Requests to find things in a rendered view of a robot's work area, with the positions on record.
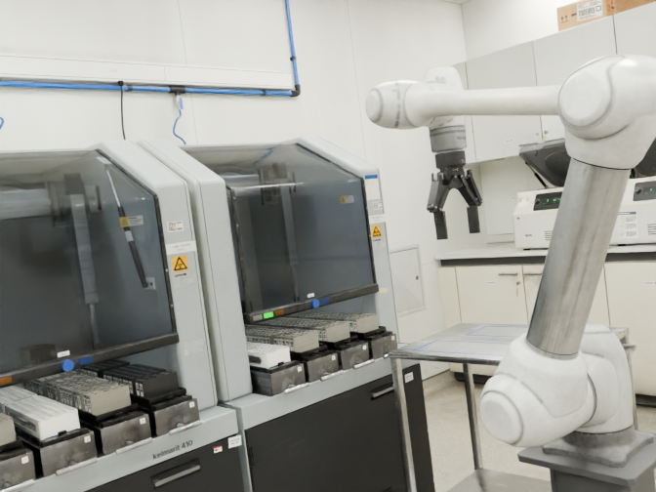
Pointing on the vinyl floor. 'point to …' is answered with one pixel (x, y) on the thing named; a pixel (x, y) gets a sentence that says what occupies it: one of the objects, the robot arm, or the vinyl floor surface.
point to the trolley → (493, 347)
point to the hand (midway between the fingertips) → (458, 231)
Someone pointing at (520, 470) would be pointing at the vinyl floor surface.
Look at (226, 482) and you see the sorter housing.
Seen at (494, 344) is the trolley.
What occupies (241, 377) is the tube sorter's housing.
